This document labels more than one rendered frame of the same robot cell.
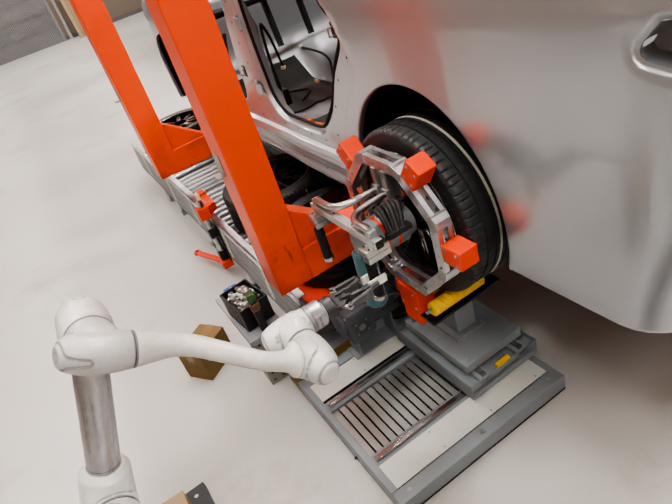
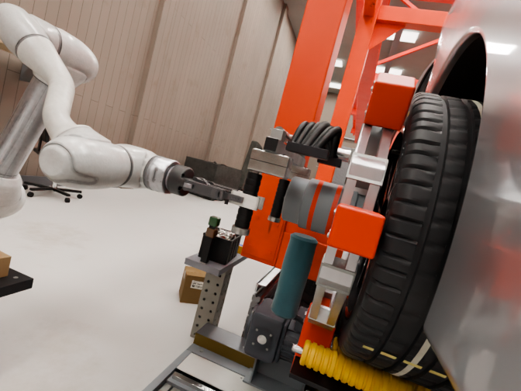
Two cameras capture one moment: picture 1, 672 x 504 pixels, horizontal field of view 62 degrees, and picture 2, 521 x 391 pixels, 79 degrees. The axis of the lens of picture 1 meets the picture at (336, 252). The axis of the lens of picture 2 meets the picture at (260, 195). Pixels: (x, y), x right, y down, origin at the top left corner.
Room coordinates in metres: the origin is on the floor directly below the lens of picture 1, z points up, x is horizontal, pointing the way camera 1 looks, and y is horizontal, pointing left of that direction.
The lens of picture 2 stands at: (0.89, -0.55, 0.90)
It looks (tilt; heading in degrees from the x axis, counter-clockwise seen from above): 4 degrees down; 37
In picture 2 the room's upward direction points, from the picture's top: 15 degrees clockwise
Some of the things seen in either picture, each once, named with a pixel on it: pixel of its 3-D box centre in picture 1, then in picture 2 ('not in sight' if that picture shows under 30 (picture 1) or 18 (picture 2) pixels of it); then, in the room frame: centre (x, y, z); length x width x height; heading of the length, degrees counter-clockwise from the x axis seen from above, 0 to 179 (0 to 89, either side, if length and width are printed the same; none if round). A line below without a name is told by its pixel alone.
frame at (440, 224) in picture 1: (398, 222); (350, 215); (1.70, -0.25, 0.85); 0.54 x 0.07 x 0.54; 22
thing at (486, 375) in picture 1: (463, 339); not in sight; (1.76, -0.41, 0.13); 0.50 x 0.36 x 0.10; 22
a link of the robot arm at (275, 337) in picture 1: (288, 336); (126, 164); (1.32, 0.22, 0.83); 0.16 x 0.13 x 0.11; 112
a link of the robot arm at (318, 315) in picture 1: (315, 315); (164, 175); (1.37, 0.12, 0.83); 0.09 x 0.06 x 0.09; 22
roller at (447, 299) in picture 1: (456, 293); (353, 372); (1.63, -0.38, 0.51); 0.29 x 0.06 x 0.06; 112
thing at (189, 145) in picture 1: (202, 130); not in sight; (3.98, 0.63, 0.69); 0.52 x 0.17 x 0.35; 112
